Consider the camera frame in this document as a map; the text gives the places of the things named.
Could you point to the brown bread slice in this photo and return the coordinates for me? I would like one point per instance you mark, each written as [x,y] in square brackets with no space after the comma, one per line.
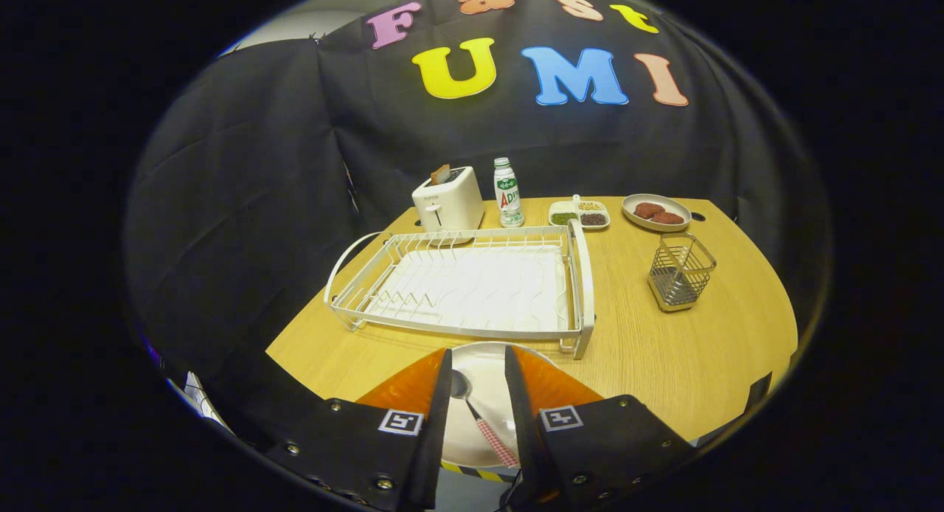
[440,175]

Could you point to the white toaster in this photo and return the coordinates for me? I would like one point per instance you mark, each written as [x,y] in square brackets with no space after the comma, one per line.
[453,202]

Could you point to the white divided dish with beans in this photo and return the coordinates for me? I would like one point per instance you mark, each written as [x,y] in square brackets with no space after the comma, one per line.
[577,213]

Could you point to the red meat patty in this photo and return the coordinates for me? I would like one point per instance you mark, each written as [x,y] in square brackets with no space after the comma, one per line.
[648,209]
[668,218]

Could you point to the black table edge clamp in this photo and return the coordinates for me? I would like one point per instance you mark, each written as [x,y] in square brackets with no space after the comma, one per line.
[758,392]

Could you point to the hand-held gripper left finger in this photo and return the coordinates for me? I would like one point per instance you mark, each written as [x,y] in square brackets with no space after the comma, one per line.
[441,409]

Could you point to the yellow black striped tape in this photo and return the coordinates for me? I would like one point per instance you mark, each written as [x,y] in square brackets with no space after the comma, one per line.
[472,472]

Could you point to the beige plate with meat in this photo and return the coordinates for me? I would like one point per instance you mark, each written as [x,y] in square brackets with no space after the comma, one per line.
[660,226]

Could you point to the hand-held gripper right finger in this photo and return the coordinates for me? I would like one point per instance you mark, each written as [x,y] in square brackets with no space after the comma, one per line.
[516,401]

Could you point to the white bottle with green label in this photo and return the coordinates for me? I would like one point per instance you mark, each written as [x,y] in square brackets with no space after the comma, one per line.
[507,198]

